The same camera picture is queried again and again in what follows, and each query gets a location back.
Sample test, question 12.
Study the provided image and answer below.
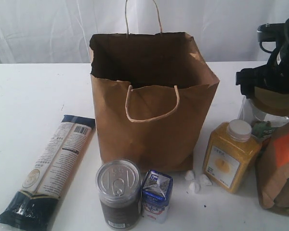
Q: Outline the long noodle package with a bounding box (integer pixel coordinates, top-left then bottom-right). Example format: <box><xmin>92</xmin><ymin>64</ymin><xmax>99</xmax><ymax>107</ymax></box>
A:
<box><xmin>0</xmin><ymin>115</ymin><xmax>95</xmax><ymax>231</ymax></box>

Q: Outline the large brown paper bag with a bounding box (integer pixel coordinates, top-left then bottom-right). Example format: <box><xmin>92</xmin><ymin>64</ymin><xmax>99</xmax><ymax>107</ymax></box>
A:
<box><xmin>88</xmin><ymin>0</ymin><xmax>219</xmax><ymax>175</ymax></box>

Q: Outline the blue white milk carton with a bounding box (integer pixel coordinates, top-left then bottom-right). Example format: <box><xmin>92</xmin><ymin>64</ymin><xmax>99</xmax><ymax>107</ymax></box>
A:
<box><xmin>141</xmin><ymin>170</ymin><xmax>173</xmax><ymax>223</ymax></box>

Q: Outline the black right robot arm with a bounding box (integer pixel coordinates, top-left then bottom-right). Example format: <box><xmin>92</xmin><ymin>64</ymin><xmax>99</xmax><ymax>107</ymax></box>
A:
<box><xmin>236</xmin><ymin>19</ymin><xmax>289</xmax><ymax>98</ymax></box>

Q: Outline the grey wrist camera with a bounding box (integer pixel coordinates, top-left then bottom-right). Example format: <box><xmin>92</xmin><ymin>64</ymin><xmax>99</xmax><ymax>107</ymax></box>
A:
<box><xmin>257</xmin><ymin>23</ymin><xmax>285</xmax><ymax>54</ymax></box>

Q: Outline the clear can with metal lid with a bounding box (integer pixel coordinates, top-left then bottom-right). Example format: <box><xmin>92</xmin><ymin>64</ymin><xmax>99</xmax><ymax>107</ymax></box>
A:
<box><xmin>96</xmin><ymin>159</ymin><xmax>142</xmax><ymax>230</ymax></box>

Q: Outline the brown pouch with orange label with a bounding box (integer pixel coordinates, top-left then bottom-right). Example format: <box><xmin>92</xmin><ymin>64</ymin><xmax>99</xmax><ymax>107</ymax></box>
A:
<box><xmin>255</xmin><ymin>122</ymin><xmax>289</xmax><ymax>217</ymax></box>

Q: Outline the yellow millet plastic bottle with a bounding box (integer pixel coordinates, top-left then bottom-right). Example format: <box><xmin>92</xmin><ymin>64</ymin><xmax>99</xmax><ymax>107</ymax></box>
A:
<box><xmin>203</xmin><ymin>119</ymin><xmax>262</xmax><ymax>193</ymax></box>

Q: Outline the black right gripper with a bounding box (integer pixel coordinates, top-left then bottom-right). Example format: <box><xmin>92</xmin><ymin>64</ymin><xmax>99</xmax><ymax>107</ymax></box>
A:
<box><xmin>236</xmin><ymin>43</ymin><xmax>289</xmax><ymax>96</ymax></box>

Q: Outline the white curtain backdrop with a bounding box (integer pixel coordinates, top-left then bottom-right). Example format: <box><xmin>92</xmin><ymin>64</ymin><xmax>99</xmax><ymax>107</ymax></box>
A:
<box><xmin>0</xmin><ymin>0</ymin><xmax>289</xmax><ymax>64</ymax></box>

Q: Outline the clear jar with tan lid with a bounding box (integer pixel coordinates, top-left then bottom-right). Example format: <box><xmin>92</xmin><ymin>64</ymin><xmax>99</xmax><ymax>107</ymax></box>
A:
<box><xmin>239</xmin><ymin>86</ymin><xmax>289</xmax><ymax>142</ymax></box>

